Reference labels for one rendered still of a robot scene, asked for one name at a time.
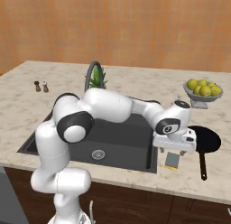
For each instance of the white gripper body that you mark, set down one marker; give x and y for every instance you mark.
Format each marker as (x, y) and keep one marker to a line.
(173, 144)

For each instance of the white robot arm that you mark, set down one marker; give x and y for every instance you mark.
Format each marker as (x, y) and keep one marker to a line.
(102, 105)

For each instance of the grey sponge yellow edge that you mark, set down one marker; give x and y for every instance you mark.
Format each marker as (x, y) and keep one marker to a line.
(172, 160)

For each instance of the black frying pan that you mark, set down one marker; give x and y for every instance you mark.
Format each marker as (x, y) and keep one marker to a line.
(207, 140)

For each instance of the dark grey sink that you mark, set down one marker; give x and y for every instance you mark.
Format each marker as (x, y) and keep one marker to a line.
(120, 146)

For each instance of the grey fruit bowl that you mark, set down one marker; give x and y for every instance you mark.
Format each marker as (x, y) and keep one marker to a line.
(200, 98)

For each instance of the yellow lemon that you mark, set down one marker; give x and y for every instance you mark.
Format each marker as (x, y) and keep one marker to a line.
(216, 91)
(202, 82)
(197, 90)
(211, 84)
(191, 83)
(205, 91)

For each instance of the brown cupboard door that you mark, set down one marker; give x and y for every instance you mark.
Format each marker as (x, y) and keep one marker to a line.
(201, 211)
(126, 200)

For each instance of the green potted plant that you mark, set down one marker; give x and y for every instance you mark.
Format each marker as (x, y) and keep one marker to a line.
(97, 77)

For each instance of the grey curved tap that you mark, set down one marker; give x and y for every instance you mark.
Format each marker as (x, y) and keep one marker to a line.
(89, 71)

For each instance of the brown salt shaker white top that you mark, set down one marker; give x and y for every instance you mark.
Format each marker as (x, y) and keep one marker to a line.
(45, 87)

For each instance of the brown pepper shaker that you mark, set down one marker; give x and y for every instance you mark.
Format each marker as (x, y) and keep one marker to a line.
(37, 86)

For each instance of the grey dishwasher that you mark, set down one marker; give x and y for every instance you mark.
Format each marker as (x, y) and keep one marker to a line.
(10, 200)

